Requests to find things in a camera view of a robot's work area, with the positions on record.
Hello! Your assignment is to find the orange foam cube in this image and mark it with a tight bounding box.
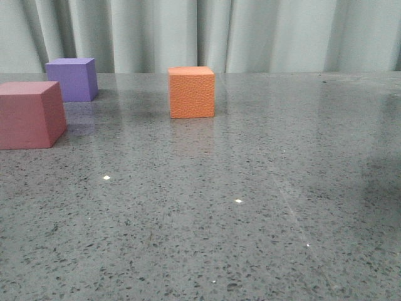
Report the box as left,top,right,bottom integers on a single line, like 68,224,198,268
168,66,216,119

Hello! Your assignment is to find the purple foam cube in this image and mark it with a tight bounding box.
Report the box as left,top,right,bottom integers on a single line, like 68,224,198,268
45,58,98,102

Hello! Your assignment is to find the white pleated curtain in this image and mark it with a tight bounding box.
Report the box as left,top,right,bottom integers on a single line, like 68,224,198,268
1,1,400,73

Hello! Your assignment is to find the pink foam cube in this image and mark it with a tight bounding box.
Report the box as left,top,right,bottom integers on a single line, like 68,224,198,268
1,82,67,150

